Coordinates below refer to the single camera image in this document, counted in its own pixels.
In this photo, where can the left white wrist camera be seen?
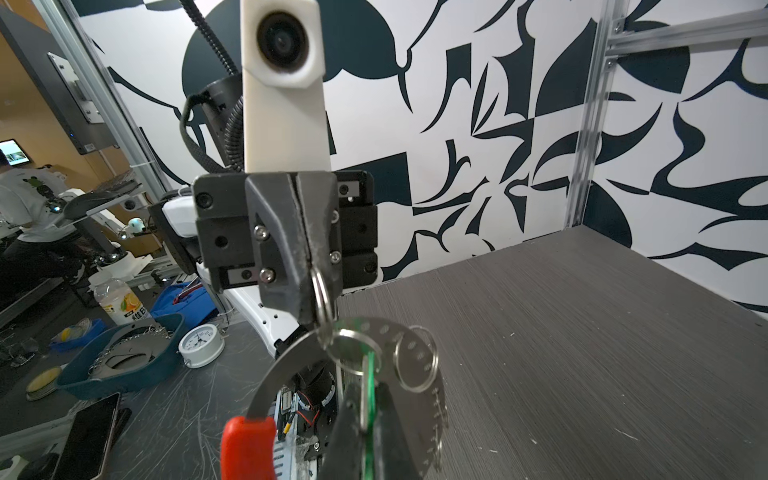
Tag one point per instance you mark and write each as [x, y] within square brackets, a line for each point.
[282, 56]

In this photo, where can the white round gauge clock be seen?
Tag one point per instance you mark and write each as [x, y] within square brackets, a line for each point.
[201, 346]

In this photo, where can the plastic juice bottle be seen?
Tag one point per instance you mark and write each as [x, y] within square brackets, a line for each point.
[119, 302]

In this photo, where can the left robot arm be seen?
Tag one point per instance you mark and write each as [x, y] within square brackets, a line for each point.
[221, 104]

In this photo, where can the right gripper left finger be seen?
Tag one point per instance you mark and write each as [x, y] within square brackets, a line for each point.
[343, 458]

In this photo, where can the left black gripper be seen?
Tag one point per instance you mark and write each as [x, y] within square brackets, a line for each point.
[273, 230]

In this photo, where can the teal tray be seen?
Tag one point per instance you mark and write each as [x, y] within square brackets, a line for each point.
[125, 359]

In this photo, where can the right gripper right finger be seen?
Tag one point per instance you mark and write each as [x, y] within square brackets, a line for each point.
[390, 455]

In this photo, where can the blue plastic bin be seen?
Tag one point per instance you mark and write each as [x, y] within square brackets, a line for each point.
[190, 299]

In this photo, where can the computer monitor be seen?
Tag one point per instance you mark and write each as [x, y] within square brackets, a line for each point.
[57, 82]

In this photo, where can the black smartphone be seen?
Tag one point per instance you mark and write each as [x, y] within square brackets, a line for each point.
[88, 443]

